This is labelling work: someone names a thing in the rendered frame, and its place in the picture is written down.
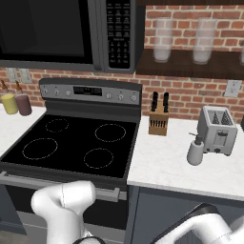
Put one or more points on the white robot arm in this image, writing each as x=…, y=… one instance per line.
x=68, y=206

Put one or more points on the blue-grey drawer front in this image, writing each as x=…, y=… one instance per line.
x=165, y=213

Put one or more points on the silver range knob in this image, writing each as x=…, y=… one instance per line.
x=133, y=97
x=45, y=92
x=120, y=97
x=108, y=95
x=68, y=93
x=56, y=92

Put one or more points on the wooden knife block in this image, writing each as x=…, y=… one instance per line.
x=158, y=123

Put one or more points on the black electric range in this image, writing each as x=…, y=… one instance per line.
x=79, y=143

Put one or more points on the grey soap dispenser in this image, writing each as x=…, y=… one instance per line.
x=195, y=152

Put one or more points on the clear glass jar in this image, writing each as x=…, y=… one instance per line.
x=205, y=40
x=163, y=39

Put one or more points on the silver toaster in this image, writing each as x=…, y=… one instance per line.
x=217, y=131

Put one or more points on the maroon bottle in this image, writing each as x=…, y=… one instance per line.
x=23, y=105

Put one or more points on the yellow bottle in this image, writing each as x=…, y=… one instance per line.
x=10, y=104

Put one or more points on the black over-range microwave oven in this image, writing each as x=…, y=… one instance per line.
x=47, y=28

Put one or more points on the black countertop appliance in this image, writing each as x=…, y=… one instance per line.
x=242, y=124

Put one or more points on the blue-grey base cabinet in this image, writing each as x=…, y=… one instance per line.
x=8, y=209

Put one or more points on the dark wooden wall shelf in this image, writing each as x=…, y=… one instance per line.
x=190, y=65

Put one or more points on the white wall outlet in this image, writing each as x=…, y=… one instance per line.
x=233, y=88
x=12, y=74
x=25, y=75

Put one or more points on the dark wooden wall cabinet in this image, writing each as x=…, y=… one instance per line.
x=190, y=2

